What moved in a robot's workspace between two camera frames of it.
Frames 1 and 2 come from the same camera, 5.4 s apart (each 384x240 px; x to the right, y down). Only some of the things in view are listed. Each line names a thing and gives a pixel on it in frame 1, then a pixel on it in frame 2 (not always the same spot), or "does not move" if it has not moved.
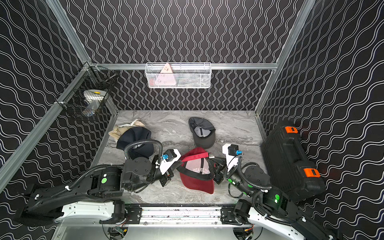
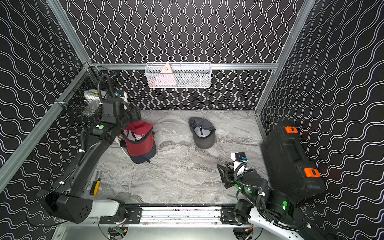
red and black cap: (196, 170) to (139, 137)
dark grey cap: (203, 132) does not move
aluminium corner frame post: (79, 47) does not move
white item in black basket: (94, 98) does not move
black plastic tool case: (290, 167) does not move
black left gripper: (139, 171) to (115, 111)
